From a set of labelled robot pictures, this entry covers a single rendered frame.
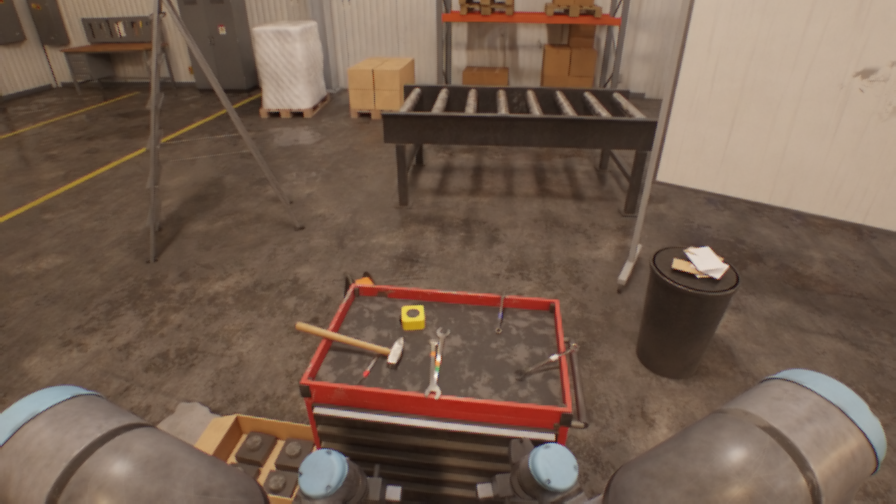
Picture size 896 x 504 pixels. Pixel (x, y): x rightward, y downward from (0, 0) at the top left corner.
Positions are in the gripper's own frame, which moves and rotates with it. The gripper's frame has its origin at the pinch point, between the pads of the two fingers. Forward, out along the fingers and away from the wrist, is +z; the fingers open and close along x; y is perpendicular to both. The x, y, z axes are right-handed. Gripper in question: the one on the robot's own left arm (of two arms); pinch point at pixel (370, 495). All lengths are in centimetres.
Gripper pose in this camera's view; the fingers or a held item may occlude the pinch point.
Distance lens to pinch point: 132.2
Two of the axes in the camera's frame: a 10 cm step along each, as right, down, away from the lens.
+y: 0.8, -7.9, 6.1
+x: -9.8, 0.4, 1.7
